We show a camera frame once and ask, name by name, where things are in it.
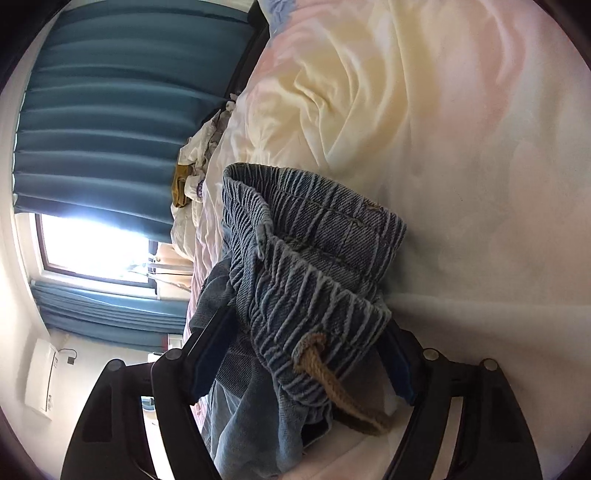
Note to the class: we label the mustard yellow garment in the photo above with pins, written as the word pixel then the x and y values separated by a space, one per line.
pixel 179 189

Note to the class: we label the black wall plug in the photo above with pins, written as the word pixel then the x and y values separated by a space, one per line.
pixel 70 356

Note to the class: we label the white crumpled clothing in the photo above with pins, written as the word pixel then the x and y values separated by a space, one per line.
pixel 196 143

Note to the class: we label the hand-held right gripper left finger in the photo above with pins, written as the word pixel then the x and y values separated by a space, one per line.
pixel 212 362

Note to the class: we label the blue denim shorts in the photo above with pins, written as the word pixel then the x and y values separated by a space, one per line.
pixel 300 286

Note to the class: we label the teal curtain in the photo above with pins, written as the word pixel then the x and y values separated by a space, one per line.
pixel 101 138
pixel 106 314

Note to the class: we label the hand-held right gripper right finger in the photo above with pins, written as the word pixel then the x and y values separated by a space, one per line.
pixel 398 371

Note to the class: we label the dark bed frame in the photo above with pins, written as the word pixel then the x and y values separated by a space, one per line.
pixel 251 46

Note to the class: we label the pastel bed quilt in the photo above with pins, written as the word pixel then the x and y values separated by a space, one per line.
pixel 415 115

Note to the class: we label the white wall air conditioner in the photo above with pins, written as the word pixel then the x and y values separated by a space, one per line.
pixel 42 378

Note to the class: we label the window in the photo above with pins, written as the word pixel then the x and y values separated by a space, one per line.
pixel 92 244

